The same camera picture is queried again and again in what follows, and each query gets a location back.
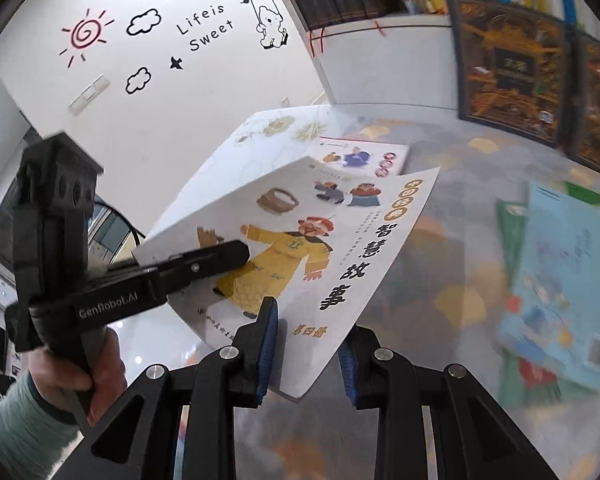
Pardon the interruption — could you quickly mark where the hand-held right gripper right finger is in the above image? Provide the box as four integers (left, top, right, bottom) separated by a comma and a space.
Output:
337, 327, 561, 480

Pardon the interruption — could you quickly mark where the light blue picture book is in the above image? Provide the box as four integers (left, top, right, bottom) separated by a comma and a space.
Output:
497, 180, 600, 391

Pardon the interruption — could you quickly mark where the white book dark-robed figure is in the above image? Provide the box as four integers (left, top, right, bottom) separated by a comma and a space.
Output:
316, 136, 411, 178

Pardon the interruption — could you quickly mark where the person's left hand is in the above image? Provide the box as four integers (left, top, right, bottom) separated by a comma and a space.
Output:
27, 331, 127, 427

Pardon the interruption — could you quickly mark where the white book yellow-robed figure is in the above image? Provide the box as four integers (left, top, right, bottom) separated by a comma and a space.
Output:
130, 156, 441, 401

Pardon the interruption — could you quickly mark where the bear on swing wall sticker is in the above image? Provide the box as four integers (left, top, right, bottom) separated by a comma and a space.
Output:
227, 0, 290, 52

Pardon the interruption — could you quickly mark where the green book red-robed figure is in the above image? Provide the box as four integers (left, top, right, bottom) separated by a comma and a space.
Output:
495, 200, 600, 411

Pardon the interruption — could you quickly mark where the black lettering wall sticker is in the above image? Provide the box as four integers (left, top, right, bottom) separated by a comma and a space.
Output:
174, 4, 236, 53

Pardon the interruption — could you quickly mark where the white bookshelf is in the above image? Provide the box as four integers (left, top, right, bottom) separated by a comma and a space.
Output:
270, 0, 600, 121

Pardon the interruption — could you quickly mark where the red sun wall sticker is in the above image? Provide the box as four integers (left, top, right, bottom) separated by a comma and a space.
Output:
60, 10, 116, 68

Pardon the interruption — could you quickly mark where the black cable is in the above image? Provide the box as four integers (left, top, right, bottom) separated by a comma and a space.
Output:
92, 199, 148, 251

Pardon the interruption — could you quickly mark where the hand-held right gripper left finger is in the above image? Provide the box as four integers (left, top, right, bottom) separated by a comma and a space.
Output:
55, 296, 281, 480

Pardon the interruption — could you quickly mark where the white wall socket plate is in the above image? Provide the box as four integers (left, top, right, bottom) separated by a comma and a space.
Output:
69, 74, 111, 113

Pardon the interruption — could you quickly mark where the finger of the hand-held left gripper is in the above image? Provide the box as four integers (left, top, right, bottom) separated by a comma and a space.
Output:
155, 239, 252, 304

